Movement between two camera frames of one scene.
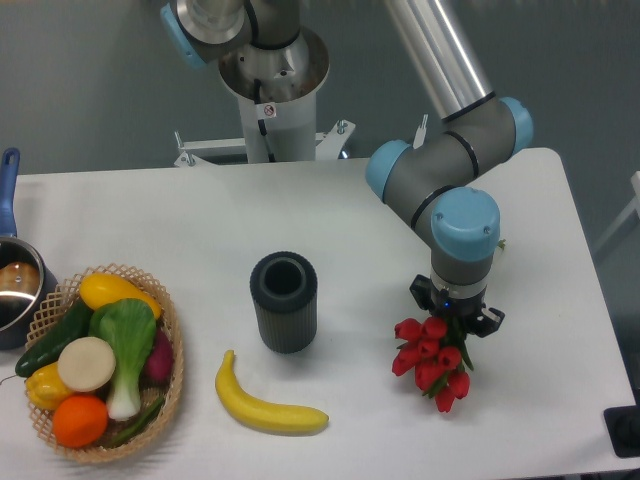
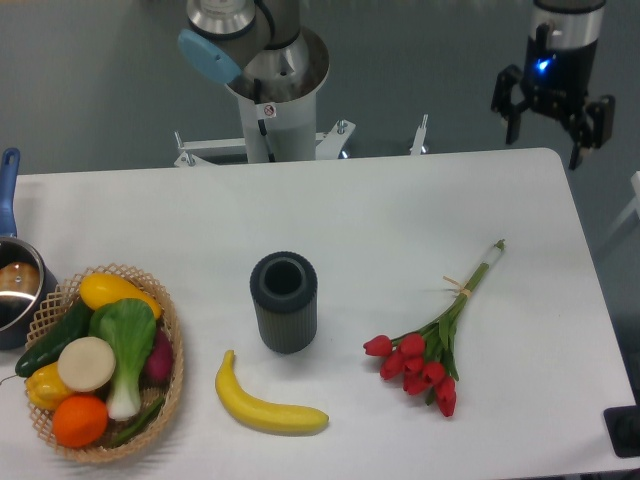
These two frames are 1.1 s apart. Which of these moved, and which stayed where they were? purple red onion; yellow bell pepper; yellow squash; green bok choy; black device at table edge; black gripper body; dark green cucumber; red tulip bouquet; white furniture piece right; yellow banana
Moved: black gripper body; red tulip bouquet
Stayed: purple red onion; white furniture piece right; dark green cucumber; yellow banana; yellow squash; black device at table edge; yellow bell pepper; green bok choy
